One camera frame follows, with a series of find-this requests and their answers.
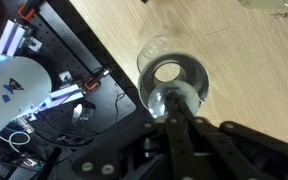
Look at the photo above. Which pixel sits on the round silver lid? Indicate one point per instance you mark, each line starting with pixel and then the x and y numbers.
pixel 172 93

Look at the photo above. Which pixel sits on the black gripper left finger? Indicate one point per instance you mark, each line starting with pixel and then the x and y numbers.
pixel 180 146

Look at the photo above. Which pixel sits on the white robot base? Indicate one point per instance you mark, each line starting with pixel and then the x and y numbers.
pixel 24 86

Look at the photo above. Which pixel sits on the glass carafe with steel funnel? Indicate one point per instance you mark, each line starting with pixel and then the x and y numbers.
pixel 165 66

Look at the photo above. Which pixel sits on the aluminium rail with orange clamp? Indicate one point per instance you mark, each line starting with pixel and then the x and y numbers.
pixel 77 90

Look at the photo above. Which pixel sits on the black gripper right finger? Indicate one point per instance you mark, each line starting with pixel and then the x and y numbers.
pixel 222 158

